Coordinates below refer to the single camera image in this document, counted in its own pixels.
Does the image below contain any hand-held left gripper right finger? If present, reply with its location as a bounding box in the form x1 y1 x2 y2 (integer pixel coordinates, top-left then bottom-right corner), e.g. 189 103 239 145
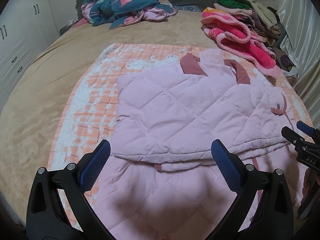
211 139 292 240

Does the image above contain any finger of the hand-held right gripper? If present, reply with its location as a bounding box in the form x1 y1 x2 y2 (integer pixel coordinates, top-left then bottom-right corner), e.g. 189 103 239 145
281 126 313 151
296 121 320 143

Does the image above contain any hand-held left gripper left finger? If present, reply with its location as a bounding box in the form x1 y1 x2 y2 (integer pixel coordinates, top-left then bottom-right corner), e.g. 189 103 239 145
26 140 111 240

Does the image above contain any pink quilted jacket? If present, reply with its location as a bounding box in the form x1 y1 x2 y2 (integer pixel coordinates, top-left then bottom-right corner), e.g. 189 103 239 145
84 49 311 240

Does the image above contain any bag of dark clothes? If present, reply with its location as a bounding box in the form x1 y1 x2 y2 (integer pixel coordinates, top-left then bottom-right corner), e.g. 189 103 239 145
274 47 300 78

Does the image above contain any pile of folded clothes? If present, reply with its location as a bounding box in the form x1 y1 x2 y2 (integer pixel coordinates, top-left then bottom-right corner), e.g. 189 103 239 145
213 0 283 48

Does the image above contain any person's right hand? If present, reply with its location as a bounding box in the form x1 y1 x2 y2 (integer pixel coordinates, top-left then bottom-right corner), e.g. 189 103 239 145
302 168 315 202

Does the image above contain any orange checkered blanket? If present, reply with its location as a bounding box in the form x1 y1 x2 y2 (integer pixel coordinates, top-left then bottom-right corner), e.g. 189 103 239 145
47 43 309 230

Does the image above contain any bed with tan sheet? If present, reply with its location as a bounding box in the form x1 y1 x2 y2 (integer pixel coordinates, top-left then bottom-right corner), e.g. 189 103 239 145
0 0 318 230

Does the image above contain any shiny cream curtain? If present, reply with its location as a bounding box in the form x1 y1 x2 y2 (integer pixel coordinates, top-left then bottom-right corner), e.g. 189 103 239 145
276 0 320 122

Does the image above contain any pink fleece robe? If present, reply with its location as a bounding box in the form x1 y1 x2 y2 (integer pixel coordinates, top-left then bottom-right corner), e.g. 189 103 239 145
201 7 282 77

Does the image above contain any white wardrobe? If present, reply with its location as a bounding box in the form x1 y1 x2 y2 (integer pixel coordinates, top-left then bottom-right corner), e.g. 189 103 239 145
0 0 78 97

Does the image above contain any teal flamingo print quilt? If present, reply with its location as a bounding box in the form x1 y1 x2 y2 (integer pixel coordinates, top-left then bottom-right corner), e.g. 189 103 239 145
80 0 178 29

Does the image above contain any dark floral pillow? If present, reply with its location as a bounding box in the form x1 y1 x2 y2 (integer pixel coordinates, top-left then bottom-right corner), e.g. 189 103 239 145
173 4 203 12

